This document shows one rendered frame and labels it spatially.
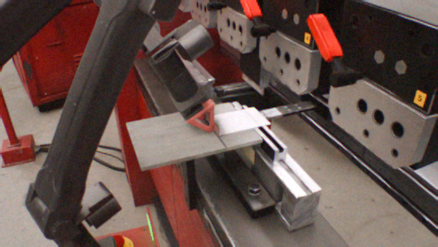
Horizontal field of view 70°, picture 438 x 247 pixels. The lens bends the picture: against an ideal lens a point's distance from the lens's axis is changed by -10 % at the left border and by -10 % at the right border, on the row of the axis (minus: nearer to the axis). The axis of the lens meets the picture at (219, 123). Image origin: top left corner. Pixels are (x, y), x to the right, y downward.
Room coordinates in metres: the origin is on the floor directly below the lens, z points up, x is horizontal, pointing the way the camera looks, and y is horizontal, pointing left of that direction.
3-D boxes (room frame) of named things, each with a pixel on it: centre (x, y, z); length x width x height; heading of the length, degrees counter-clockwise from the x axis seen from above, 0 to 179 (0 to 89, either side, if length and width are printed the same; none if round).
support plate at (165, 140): (0.65, 0.06, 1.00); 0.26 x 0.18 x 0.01; 112
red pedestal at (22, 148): (1.86, 1.45, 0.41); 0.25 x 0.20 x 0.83; 112
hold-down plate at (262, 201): (0.65, -0.04, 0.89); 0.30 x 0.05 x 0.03; 22
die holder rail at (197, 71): (1.21, 0.13, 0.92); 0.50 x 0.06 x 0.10; 22
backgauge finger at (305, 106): (0.76, -0.22, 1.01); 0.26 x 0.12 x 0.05; 112
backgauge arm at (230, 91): (1.27, -0.26, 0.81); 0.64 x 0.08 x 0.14; 112
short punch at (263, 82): (0.70, -0.08, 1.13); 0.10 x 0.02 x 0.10; 22
